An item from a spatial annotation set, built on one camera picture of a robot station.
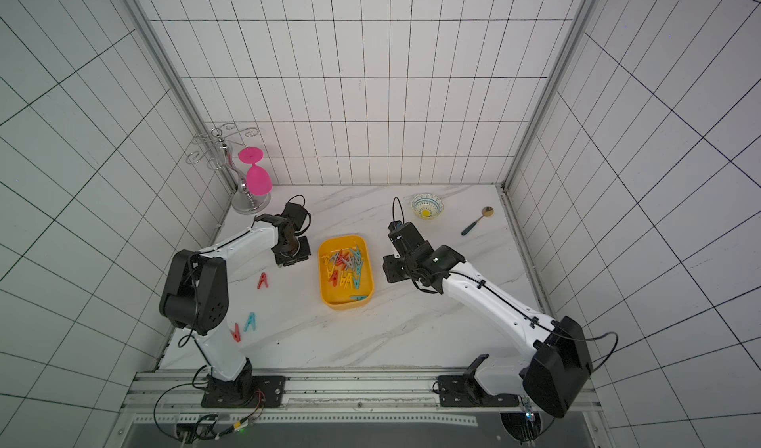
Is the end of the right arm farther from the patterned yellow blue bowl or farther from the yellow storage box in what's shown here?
the patterned yellow blue bowl

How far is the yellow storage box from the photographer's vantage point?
2.84ft

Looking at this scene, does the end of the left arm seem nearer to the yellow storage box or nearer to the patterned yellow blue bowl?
the yellow storage box

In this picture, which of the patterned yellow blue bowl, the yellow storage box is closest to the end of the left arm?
the yellow storage box
